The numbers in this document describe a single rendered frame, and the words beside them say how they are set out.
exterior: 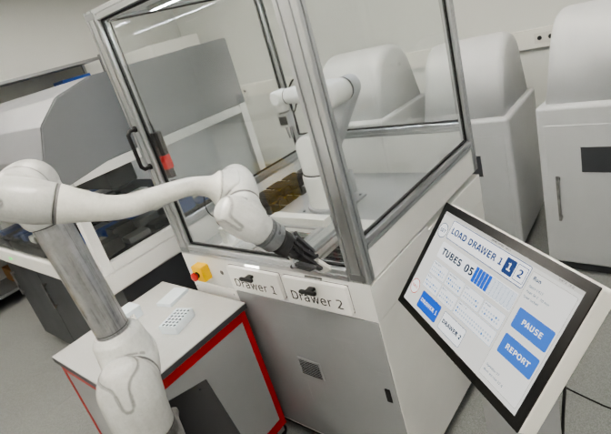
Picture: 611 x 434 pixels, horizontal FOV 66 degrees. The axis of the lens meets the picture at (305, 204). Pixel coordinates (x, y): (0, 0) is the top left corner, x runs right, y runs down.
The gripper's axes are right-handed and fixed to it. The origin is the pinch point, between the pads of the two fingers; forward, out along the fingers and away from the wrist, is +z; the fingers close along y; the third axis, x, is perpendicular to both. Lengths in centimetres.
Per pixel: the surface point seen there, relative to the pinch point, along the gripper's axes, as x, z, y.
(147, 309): 101, -1, 22
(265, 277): 32.5, 7.1, 13.1
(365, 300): -4.4, 16.5, -7.9
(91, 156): 90, -49, 78
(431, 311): -31.7, 3.4, -26.7
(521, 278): -57, -7, -32
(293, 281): 20.1, 8.7, 6.4
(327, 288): 6.5, 11.0, -1.2
